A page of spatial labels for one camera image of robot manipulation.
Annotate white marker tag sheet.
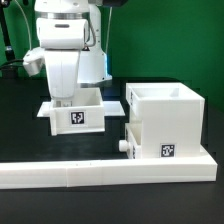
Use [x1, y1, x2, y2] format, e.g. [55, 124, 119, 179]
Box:
[37, 101, 125, 117]

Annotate white drawer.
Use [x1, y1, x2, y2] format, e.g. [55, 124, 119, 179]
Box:
[119, 123, 142, 159]
[49, 88, 105, 136]

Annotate white drawer cabinet box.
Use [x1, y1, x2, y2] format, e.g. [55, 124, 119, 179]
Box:
[126, 83, 205, 159]

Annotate black camera stand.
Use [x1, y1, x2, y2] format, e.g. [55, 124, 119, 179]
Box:
[0, 0, 18, 79]

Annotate white front drawer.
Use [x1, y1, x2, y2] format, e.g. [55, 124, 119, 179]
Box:
[119, 123, 142, 159]

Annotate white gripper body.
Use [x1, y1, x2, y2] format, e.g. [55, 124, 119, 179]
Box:
[23, 18, 89, 100]

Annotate white L-shaped guide frame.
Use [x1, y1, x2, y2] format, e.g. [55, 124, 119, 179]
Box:
[0, 148, 217, 189]

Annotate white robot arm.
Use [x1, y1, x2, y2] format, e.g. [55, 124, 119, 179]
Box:
[23, 0, 128, 107]

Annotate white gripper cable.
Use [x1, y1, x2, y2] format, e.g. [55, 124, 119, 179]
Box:
[85, 23, 98, 48]

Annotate black cables at base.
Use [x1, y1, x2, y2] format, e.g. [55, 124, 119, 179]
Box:
[0, 58, 26, 71]

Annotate white hanging cable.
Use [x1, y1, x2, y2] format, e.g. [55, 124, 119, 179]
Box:
[13, 0, 34, 51]

